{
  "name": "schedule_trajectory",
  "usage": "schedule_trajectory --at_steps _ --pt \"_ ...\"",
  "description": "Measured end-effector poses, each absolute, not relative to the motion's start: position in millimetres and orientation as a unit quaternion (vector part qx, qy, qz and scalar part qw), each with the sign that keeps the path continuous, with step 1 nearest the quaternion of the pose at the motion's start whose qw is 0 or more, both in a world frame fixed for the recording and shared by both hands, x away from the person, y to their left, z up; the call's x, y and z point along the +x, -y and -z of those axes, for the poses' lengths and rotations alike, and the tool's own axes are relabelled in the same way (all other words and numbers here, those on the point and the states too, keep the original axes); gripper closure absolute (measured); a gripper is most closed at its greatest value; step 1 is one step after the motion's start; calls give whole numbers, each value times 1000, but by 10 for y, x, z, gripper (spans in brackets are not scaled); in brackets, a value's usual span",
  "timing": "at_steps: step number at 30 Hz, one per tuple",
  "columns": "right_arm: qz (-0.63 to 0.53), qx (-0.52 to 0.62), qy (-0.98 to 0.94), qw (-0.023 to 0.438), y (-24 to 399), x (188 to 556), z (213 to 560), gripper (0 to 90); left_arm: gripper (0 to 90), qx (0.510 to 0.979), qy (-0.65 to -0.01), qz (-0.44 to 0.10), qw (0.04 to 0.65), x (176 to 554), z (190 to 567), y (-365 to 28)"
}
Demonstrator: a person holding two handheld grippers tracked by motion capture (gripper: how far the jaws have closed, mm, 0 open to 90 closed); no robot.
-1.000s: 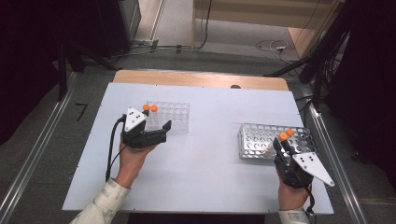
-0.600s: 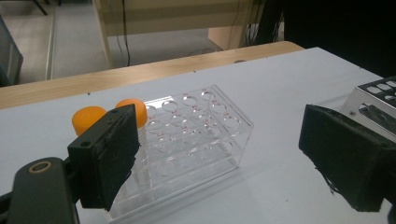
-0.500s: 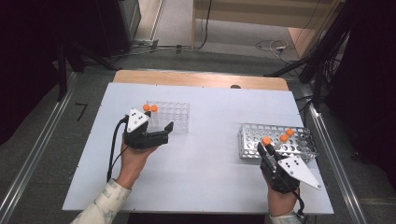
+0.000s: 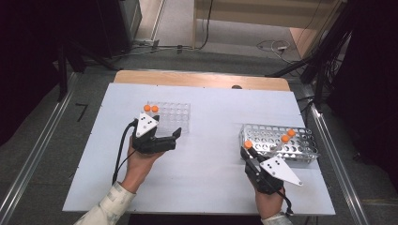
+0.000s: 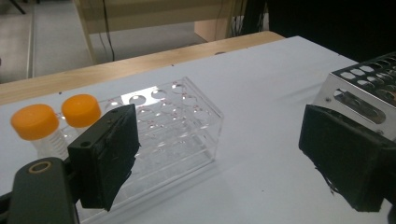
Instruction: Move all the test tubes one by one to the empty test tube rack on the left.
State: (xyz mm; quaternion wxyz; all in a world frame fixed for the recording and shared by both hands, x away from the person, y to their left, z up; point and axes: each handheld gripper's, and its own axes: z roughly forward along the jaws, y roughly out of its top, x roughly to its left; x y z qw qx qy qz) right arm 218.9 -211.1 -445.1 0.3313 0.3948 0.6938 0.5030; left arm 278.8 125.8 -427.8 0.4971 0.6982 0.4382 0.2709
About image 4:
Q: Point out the person's left hand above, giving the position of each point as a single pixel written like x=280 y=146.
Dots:
x=137 y=165

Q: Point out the black metal stand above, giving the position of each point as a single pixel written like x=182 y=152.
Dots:
x=62 y=78
x=319 y=81

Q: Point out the dark cabinet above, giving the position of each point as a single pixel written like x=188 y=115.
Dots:
x=119 y=25

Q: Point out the beige wooden furniture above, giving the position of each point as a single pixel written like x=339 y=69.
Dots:
x=250 y=12

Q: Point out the dark round disc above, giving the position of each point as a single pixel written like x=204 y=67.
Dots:
x=237 y=86

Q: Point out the person's right hand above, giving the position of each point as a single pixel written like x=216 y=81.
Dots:
x=270 y=204

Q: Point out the black curtain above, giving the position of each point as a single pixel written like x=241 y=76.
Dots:
x=369 y=93
x=25 y=62

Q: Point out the light wooden table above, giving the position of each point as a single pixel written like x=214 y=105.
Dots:
x=187 y=79

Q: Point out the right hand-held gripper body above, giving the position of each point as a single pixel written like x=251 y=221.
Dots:
x=269 y=178

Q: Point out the clear acrylic test tube rack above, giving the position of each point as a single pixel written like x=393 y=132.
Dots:
x=178 y=115

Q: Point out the metal floor rail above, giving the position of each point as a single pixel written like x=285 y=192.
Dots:
x=36 y=150
x=338 y=168

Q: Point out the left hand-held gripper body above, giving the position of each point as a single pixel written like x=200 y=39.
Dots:
x=147 y=140

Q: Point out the metal test tube rack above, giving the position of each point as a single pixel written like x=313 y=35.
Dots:
x=242 y=133

